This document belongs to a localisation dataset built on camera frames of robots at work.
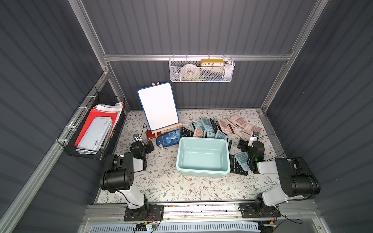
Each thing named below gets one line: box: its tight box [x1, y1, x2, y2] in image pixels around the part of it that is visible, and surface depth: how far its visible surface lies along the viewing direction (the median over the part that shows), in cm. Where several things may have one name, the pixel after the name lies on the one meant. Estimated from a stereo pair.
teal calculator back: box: [201, 118, 215, 133], surface depth 104 cm
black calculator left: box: [180, 126, 195, 139], surface depth 101 cm
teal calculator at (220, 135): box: [215, 130, 234, 154], surface depth 101 cm
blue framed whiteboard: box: [136, 82, 180, 131], surface depth 91 cm
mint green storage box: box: [175, 136, 231, 178], surface depth 93 cm
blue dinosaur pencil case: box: [155, 128, 182, 148], surface depth 101 cm
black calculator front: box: [228, 154, 249, 176], surface depth 88 cm
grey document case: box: [75, 116, 113, 152], surface depth 68 cm
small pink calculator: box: [193, 127, 204, 138], surface depth 101 cm
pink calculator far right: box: [242, 122, 262, 135], surface depth 110 cm
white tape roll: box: [180, 64, 201, 79], surface depth 85 cm
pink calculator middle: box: [218, 119, 237, 136], surface depth 107 cm
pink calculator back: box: [225, 114, 247, 128], surface depth 114 cm
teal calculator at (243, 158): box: [234, 151, 251, 172], surface depth 91 cm
